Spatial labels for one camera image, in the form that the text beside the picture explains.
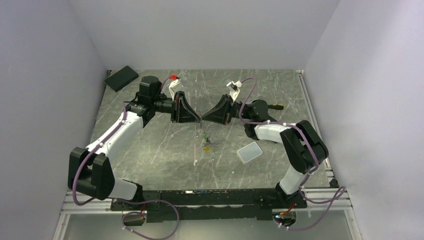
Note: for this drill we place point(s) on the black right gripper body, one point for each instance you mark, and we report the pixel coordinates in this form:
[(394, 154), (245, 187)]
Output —
[(235, 109)]

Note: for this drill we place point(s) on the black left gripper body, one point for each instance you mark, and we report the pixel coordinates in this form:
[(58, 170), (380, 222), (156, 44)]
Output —
[(167, 105)]

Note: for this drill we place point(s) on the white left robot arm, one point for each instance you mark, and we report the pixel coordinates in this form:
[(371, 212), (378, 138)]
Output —
[(90, 171)]

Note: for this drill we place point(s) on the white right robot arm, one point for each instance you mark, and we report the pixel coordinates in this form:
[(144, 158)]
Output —
[(303, 146)]

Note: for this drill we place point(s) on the black box at rear left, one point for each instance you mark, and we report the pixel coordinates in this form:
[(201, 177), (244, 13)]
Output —
[(121, 78)]

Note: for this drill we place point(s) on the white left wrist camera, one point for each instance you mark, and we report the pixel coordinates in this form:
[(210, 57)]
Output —
[(174, 87)]

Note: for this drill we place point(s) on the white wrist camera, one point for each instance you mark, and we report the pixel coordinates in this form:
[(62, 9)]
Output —
[(234, 89), (174, 87)]

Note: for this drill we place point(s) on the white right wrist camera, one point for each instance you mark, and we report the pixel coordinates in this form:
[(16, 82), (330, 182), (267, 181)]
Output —
[(234, 89)]

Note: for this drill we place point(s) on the black yellow handled screwdriver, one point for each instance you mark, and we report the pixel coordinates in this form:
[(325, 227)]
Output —
[(278, 107)]

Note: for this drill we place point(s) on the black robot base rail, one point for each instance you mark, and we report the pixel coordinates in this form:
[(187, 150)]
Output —
[(212, 204)]

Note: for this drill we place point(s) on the aluminium frame rail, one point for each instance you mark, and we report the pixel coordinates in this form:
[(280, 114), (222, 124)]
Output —
[(320, 201)]

